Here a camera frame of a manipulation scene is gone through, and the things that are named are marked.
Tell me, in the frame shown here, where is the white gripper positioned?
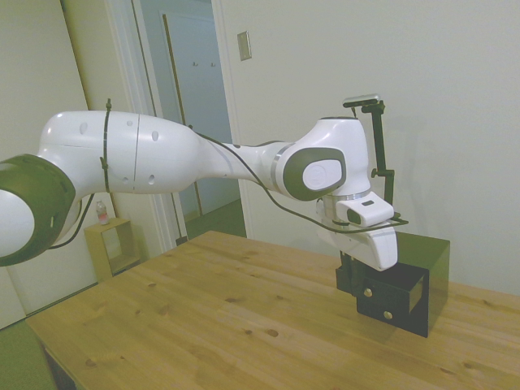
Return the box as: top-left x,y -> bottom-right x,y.
316,221 -> 398,293

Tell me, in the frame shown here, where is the black drawer with silver knob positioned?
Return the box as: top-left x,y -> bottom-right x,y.
356,297 -> 412,327
335,261 -> 431,317

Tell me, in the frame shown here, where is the black drawer cabinet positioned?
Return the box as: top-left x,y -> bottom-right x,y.
354,229 -> 452,339

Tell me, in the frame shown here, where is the wooden cube shelf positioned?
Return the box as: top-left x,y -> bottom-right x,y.
83,217 -> 141,282

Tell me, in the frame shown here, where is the clear plastic bottle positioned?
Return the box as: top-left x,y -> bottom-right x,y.
94,199 -> 111,226

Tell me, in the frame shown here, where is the white closet door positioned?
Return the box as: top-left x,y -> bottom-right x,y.
0,0 -> 107,318

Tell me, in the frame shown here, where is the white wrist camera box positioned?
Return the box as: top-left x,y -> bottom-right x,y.
335,197 -> 395,228

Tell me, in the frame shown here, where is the black camera stand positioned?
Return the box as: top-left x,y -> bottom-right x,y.
361,101 -> 397,235

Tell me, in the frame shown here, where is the grey camera on stand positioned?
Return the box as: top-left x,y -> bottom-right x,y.
342,93 -> 384,109

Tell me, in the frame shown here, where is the beige wall switch plate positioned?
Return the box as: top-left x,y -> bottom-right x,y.
236,30 -> 254,63

